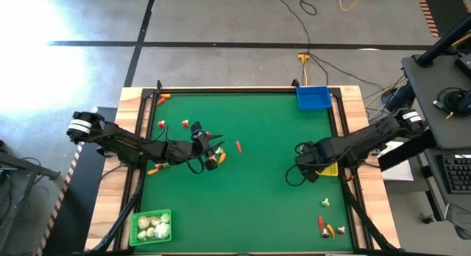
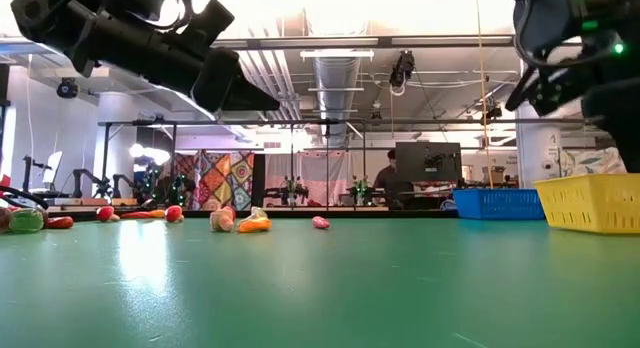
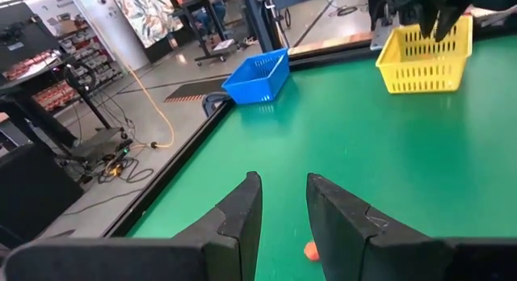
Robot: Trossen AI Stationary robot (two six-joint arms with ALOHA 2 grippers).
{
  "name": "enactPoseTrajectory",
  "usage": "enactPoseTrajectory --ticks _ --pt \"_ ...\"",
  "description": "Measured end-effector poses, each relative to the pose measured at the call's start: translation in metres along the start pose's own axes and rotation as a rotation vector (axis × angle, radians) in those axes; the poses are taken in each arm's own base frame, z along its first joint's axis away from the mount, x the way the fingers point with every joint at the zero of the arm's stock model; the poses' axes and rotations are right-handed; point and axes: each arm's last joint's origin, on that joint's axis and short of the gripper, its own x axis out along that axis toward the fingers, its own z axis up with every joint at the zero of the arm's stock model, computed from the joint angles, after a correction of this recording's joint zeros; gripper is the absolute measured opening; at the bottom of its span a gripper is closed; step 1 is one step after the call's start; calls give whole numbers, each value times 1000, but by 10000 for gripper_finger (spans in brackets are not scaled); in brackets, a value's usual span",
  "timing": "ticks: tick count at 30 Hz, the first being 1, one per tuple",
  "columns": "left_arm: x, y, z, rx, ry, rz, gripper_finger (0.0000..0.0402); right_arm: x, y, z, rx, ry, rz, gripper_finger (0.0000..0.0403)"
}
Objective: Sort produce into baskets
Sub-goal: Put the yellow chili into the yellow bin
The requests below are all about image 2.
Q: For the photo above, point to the yellow plastic basket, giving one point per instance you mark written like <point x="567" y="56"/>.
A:
<point x="590" y="203"/>

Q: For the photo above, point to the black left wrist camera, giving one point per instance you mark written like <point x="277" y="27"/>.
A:
<point x="212" y="19"/>

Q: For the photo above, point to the person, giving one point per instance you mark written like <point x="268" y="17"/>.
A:
<point x="392" y="175"/>

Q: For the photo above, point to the brown-capped toy mushroom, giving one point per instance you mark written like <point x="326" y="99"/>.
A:
<point x="4" y="219"/>

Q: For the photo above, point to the white hanging sheet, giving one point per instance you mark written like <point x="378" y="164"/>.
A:
<point x="312" y="170"/>

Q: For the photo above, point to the black ceiling camera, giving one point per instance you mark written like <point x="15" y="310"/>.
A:
<point x="67" y="88"/>
<point x="402" y="68"/>

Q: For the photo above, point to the black upright panel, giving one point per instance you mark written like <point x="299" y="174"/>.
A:
<point x="258" y="180"/>

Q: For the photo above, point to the black metal rig frame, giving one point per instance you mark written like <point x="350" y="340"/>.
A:
<point x="300" y="122"/>

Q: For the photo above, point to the grey ceiling beam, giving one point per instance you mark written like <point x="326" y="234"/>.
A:
<point x="350" y="40"/>

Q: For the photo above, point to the silver ceiling duct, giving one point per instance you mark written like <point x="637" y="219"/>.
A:
<point x="336" y="88"/>

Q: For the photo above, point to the floral wall cloth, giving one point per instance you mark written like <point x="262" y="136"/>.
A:
<point x="592" y="162"/>

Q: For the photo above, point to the white chair back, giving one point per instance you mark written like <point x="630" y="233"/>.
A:
<point x="52" y="170"/>

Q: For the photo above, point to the colourful patchwork quilt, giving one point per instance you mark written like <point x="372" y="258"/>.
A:
<point x="220" y="180"/>

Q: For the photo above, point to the orange toy carrot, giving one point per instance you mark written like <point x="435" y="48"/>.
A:
<point x="254" y="225"/>
<point x="156" y="213"/>

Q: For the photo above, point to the white pillar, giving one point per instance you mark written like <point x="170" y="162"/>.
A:
<point x="537" y="148"/>

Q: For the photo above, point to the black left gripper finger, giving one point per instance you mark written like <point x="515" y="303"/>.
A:
<point x="250" y="100"/>

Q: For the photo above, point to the red toy chili pepper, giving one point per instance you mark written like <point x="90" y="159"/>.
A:
<point x="131" y="215"/>
<point x="59" y="222"/>

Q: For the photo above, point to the white ceiling light bar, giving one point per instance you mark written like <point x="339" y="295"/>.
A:
<point x="336" y="54"/>

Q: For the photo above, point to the blue plastic basket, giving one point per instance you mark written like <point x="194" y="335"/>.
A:
<point x="497" y="204"/>

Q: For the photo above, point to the black background robot arm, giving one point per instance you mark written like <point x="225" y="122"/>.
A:
<point x="125" y="185"/>
<point x="367" y="192"/>
<point x="287" y="193"/>
<point x="87" y="183"/>

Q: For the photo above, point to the black monitor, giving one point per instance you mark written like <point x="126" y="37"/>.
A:
<point x="428" y="161"/>

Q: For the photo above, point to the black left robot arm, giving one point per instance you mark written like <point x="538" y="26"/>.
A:
<point x="100" y="38"/>

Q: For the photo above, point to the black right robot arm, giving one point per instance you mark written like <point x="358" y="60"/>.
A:
<point x="550" y="18"/>

